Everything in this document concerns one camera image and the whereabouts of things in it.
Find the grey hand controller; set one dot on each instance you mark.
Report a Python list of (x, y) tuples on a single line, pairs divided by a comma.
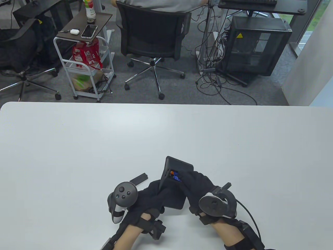
[(213, 204), (123, 194)]

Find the dark wooden board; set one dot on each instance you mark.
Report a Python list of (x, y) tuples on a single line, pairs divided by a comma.
[(78, 24)]

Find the person's left hand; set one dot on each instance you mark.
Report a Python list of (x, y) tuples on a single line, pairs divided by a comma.
[(151, 198)]

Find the black wrist sensor box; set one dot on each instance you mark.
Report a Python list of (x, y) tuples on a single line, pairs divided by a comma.
[(251, 234), (107, 244)]

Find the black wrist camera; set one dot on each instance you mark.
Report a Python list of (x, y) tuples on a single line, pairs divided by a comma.
[(206, 220), (157, 229)]

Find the black mesh office chair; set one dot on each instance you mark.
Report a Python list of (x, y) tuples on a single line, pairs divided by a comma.
[(152, 31)]

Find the black left wrist sensor box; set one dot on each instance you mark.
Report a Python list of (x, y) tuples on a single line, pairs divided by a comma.
[(107, 244)]

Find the white power strip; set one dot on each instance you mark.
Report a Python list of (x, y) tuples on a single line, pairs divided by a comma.
[(201, 62)]

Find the black glass-sided computer tower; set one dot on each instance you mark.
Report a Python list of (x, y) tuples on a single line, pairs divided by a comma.
[(255, 44)]

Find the green brown bag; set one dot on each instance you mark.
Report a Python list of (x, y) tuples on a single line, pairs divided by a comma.
[(83, 82)]

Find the black calculator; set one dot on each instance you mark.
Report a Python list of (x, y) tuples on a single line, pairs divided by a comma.
[(178, 164)]

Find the person's right hand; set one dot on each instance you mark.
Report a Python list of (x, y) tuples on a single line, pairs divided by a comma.
[(197, 185)]

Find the white rolling cart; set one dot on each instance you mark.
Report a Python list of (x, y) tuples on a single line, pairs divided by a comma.
[(59, 52)]

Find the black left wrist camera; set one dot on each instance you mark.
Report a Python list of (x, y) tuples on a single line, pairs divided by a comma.
[(157, 229)]

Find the white drink bottle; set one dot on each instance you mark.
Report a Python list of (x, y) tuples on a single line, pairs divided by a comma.
[(89, 9)]

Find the white smartphone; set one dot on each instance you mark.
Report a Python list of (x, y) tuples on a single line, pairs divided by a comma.
[(89, 31)]

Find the black desk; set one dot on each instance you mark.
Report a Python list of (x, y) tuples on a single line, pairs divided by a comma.
[(286, 10)]

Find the grey right hand controller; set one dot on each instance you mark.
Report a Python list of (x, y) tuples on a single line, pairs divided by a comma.
[(213, 204)]

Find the red shopping bag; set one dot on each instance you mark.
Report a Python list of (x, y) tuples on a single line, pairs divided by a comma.
[(85, 53)]

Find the white earbuds case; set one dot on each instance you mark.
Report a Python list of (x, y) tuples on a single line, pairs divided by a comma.
[(74, 31)]

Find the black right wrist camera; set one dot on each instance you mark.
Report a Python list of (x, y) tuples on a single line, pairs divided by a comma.
[(206, 220)]

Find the person's left forearm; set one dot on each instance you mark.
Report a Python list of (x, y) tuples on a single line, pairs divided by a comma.
[(128, 237)]

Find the grey left hand controller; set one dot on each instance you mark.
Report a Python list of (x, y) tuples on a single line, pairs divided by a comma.
[(123, 194)]

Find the black battery cover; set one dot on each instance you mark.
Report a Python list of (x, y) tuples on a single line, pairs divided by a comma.
[(138, 179)]

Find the black right wrist sensor box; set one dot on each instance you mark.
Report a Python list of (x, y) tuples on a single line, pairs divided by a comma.
[(251, 234)]

